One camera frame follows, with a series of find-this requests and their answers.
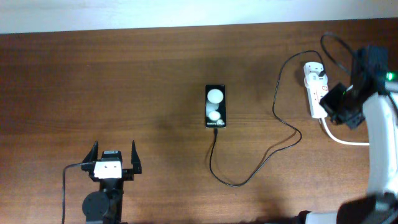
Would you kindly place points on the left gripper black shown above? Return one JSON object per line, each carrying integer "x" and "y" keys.
{"x": 128, "y": 173}

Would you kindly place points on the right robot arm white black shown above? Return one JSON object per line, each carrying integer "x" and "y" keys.
{"x": 370, "y": 98}

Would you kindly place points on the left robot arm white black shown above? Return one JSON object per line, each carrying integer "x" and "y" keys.
{"x": 104, "y": 206}

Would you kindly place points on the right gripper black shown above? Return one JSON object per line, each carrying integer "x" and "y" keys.
{"x": 349, "y": 121}

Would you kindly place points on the black smartphone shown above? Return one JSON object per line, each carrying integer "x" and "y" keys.
{"x": 215, "y": 106}

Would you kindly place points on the white power strip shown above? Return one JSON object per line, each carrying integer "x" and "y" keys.
{"x": 315, "y": 94}

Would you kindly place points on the white USB charger adapter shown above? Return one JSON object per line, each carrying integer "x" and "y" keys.
{"x": 314, "y": 75}

